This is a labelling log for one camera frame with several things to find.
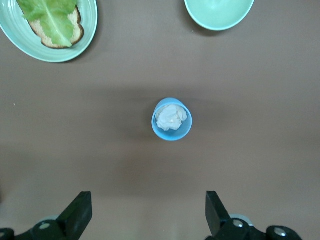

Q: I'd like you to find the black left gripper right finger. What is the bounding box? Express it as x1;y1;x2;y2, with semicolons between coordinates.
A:
205;190;303;240

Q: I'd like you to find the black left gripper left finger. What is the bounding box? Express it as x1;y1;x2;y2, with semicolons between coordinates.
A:
0;191;93;240

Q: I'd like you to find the blue plastic cup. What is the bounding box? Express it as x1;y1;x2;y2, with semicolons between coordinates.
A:
151;97;194;142

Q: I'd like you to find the white tissue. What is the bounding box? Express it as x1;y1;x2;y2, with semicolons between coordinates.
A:
155;104;189;132

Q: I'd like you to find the brown table cover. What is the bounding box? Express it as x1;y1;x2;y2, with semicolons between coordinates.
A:
0;0;320;240

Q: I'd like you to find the toasted bread slice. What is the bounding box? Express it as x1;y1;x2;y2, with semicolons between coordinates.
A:
26;4;85;50

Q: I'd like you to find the mint green plate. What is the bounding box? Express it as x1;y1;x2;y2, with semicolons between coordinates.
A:
0;0;98;63

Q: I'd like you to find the green lettuce leaf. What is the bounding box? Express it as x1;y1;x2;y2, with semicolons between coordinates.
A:
16;0;78;48

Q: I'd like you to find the mint green bowl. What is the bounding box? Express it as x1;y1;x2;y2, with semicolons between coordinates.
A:
184;0;255;31

